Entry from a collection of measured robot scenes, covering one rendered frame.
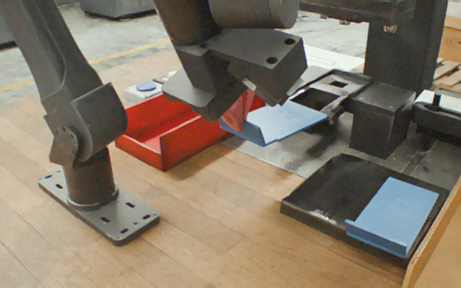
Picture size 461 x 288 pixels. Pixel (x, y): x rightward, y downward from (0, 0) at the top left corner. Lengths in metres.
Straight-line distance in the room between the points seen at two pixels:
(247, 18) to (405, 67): 0.61
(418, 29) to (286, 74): 0.57
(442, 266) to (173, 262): 0.30
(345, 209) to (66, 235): 0.34
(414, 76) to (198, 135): 0.47
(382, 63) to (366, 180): 0.39
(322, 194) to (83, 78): 0.32
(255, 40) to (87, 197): 0.30
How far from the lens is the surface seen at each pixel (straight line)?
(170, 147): 0.63
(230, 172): 0.63
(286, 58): 0.35
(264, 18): 0.34
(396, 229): 0.52
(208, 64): 0.38
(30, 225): 0.59
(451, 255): 0.54
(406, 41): 0.91
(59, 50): 0.50
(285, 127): 0.54
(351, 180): 0.60
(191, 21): 0.38
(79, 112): 0.48
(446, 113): 0.73
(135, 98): 0.84
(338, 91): 0.70
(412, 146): 0.76
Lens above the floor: 1.24
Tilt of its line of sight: 29 degrees down
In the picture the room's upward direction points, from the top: straight up
